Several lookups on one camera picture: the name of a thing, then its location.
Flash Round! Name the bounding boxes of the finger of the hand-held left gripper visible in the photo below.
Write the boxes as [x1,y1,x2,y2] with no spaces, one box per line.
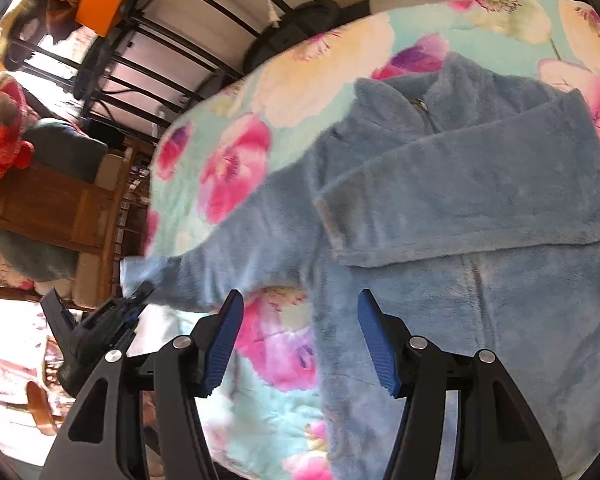
[121,281,156,332]

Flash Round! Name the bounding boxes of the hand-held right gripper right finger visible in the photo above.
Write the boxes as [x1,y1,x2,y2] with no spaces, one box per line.
[356,288,564,480]

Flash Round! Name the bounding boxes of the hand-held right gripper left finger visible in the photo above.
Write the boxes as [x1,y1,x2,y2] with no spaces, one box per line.
[39,289,246,480]

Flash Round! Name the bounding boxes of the blue fleece jacket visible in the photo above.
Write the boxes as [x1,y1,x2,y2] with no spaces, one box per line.
[121,51,600,480]

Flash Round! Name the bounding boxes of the wooden chair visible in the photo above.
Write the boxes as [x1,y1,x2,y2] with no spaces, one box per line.
[0,135,156,311]

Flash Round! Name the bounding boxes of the grey cushion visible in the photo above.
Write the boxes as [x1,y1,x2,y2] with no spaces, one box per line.
[24,117,110,183]

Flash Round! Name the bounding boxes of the red knitted cloth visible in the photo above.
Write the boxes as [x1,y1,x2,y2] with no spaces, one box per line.
[0,77,35,193]

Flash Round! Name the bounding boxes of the floral blanket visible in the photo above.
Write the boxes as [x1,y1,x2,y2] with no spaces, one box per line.
[142,0,600,480]

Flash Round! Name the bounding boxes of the black metal bed frame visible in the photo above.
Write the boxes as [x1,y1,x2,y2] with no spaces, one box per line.
[70,0,331,146]

